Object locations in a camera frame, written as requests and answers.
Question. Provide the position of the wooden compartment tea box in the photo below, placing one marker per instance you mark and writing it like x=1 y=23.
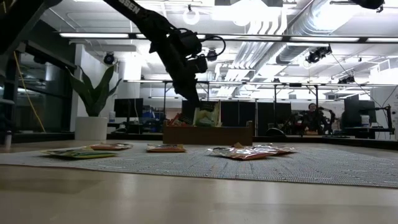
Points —
x=208 y=136

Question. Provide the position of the red strawberry tea packet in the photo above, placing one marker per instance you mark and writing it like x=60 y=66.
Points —
x=178 y=119

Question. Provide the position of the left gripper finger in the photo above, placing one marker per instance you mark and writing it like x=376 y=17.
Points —
x=184 y=96
x=194 y=100

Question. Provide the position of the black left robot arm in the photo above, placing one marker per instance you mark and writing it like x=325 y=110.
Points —
x=146 y=18

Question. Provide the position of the small white post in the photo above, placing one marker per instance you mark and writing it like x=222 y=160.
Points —
x=8 y=140

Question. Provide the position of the black workbench frame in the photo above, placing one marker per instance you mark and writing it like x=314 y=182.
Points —
x=264 y=83

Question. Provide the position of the black partition panel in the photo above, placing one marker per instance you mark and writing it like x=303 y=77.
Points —
x=283 y=112
x=247 y=115
x=229 y=113
x=265 y=116

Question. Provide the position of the green lemon lime tea packet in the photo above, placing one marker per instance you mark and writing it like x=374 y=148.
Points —
x=79 y=153
x=206 y=116

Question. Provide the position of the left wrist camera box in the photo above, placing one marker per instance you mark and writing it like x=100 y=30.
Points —
x=197 y=64

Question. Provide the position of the grey woven placemat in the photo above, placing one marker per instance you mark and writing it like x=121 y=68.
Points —
x=280 y=168

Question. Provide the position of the silver ventilation duct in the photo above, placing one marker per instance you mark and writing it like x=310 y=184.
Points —
x=308 y=21

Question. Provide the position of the person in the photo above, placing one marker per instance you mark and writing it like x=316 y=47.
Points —
x=312 y=119

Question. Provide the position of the round pendant lamp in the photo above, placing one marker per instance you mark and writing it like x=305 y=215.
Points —
x=191 y=23

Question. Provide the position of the black ceiling camera cluster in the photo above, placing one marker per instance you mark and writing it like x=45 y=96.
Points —
x=318 y=53

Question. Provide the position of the small white cup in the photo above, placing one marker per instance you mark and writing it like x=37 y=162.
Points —
x=112 y=116

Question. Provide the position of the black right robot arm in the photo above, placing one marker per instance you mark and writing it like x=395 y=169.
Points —
x=368 y=3

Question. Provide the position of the white bucket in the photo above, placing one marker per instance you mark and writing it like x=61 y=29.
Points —
x=365 y=120

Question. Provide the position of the snake plant in white pot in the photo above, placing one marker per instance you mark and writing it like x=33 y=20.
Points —
x=93 y=99

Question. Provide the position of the ceiling strip light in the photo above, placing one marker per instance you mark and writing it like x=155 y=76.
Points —
x=93 y=35

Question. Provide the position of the black computer monitor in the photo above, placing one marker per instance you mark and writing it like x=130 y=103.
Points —
x=128 y=107
x=357 y=110

